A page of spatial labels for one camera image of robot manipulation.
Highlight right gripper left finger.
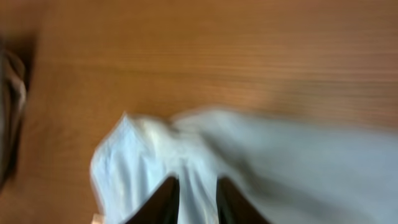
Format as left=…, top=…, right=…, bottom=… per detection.
left=125, top=177, right=180, bottom=224

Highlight folded grey trousers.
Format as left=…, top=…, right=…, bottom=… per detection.
left=1, top=47, right=27, bottom=185

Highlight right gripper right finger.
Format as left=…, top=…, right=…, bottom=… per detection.
left=216, top=177, right=271, bottom=224

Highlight light blue t-shirt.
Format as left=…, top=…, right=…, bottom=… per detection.
left=90, top=110, right=397, bottom=223

